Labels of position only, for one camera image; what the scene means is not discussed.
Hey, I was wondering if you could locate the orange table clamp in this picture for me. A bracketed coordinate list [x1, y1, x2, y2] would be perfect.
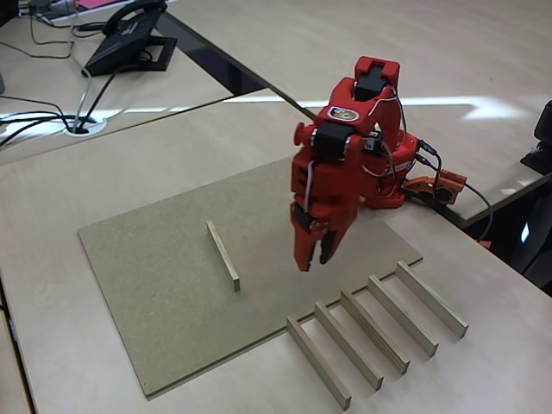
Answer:
[400, 169, 469, 207]

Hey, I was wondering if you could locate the black office chair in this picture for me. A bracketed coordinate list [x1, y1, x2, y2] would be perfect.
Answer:
[507, 172, 552, 298]

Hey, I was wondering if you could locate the black desk phone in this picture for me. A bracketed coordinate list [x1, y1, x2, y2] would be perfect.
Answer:
[83, 0, 179, 78]

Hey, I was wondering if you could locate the pink paper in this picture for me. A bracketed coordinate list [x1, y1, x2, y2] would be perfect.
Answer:
[75, 0, 130, 10]

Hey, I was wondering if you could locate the black monitor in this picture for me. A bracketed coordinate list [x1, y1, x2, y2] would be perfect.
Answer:
[0, 0, 21, 28]

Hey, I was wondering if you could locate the brown fibreboard base plate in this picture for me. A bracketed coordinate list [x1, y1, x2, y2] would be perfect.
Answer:
[77, 154, 424, 401]

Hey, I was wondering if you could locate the white table cable grommet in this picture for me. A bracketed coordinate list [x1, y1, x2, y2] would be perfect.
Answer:
[64, 115, 108, 138]

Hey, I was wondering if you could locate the black phone cable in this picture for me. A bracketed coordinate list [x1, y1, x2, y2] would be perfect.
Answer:
[81, 71, 120, 129]

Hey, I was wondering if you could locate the grey translucent cable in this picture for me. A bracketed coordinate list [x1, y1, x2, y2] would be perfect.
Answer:
[68, 41, 94, 130]

